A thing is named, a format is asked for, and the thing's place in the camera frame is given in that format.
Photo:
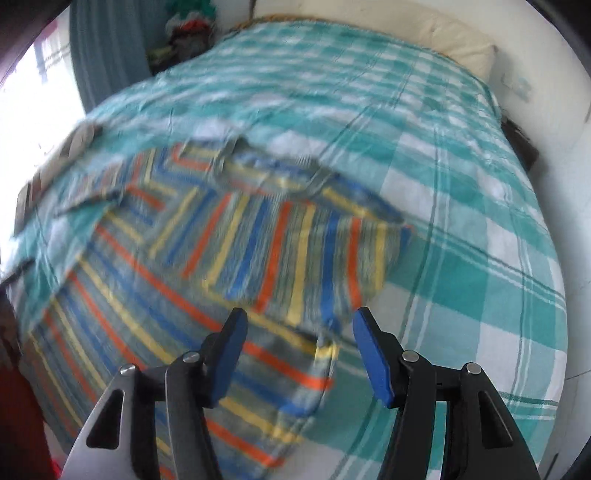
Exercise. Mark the patterned pillow with brown patches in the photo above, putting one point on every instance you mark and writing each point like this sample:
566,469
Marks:
81,136

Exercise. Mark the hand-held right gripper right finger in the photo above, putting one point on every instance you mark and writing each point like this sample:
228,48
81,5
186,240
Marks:
374,364

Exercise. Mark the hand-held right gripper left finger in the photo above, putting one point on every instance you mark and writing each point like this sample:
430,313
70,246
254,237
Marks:
228,360

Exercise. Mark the striped knitted sweater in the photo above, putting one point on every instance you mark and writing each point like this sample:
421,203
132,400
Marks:
231,240

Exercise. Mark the blue curtain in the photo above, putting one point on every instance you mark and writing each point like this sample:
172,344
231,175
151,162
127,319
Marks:
106,55

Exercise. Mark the cream pillow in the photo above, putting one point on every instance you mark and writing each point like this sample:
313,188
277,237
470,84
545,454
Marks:
452,41

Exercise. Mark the white wall socket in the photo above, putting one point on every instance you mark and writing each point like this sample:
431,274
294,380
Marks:
517,85

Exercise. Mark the pile of clothes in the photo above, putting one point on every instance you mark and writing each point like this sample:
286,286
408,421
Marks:
184,41

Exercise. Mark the bed with teal plaid cover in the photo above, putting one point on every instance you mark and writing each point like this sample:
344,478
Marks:
461,258

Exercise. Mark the window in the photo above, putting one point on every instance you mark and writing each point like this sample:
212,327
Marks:
41,101

